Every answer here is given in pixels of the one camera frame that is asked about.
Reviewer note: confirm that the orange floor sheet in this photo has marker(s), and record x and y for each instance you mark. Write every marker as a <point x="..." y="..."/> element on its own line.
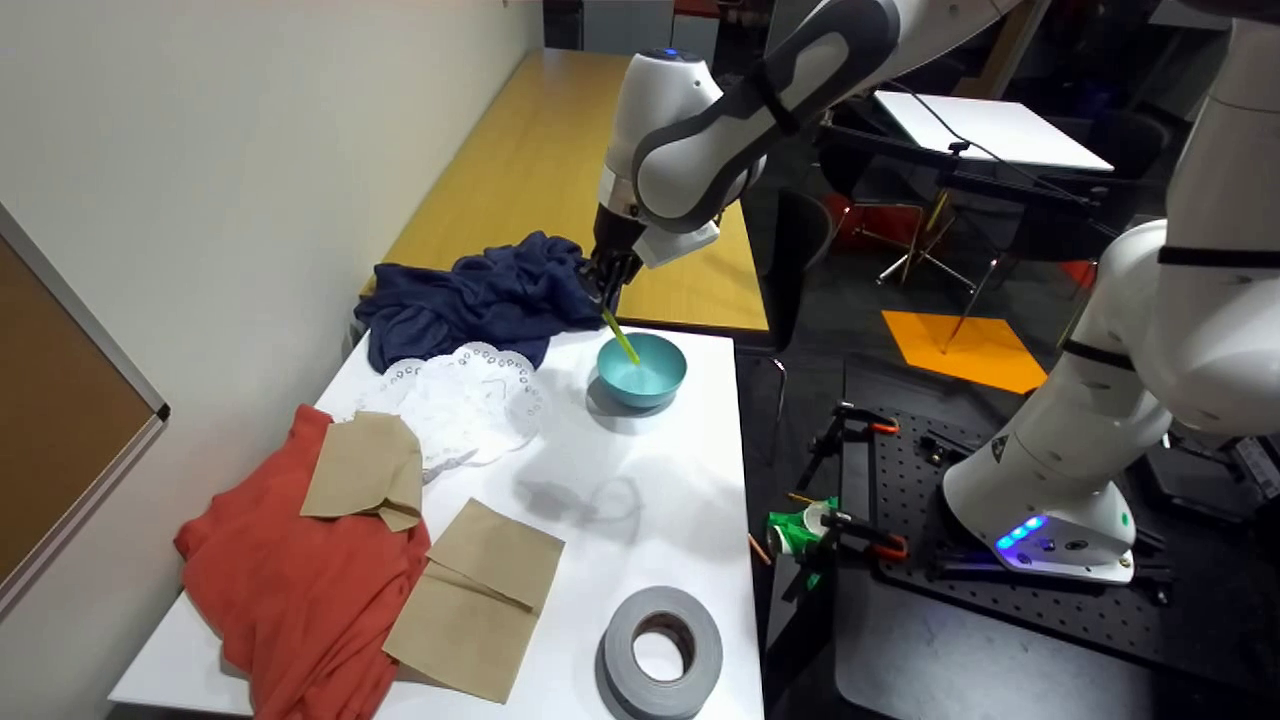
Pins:
<point x="964" y="350"/>

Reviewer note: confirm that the cork pin board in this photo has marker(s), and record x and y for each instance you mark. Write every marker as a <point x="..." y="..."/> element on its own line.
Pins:
<point x="54" y="424"/>

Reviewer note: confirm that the white board on stand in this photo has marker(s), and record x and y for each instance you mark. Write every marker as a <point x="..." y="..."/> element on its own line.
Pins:
<point x="1002" y="128"/>

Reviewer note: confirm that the navy blue cloth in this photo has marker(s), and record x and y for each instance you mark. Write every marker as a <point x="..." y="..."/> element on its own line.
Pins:
<point x="485" y="302"/>

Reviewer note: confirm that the orange cloth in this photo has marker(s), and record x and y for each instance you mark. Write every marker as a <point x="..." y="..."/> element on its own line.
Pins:
<point x="303" y="584"/>

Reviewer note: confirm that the small brown paper napkin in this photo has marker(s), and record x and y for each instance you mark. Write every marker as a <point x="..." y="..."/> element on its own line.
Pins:
<point x="362" y="464"/>

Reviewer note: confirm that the white lace doily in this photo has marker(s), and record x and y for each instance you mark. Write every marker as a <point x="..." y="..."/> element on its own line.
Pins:
<point x="462" y="392"/>

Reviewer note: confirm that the black orange clamp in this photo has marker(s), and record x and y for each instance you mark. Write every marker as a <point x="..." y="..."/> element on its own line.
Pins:
<point x="853" y="434"/>

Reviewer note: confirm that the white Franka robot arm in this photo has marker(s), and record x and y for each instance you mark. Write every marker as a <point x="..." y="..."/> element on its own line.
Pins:
<point x="1173" y="332"/>

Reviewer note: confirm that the teal bowl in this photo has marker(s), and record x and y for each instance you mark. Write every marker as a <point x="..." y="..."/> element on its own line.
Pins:
<point x="643" y="379"/>

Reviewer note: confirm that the grey tape roll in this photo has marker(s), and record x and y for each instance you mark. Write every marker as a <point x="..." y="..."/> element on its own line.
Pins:
<point x="663" y="653"/>

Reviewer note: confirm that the green pen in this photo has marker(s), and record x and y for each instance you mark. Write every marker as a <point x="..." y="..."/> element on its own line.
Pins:
<point x="621" y="342"/>

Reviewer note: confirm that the green clamp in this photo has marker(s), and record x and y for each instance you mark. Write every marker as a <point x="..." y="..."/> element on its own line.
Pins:
<point x="804" y="524"/>

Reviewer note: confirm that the large brown paper napkin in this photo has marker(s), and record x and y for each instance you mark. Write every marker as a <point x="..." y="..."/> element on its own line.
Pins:
<point x="473" y="602"/>

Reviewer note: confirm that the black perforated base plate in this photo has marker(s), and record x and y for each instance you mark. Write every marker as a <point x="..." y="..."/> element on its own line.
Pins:
<point x="932" y="612"/>

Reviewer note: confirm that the wooden table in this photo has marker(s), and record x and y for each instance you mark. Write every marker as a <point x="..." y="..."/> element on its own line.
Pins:
<point x="532" y="161"/>

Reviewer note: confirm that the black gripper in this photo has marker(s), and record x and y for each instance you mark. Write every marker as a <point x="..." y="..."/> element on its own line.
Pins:
<point x="619" y="240"/>

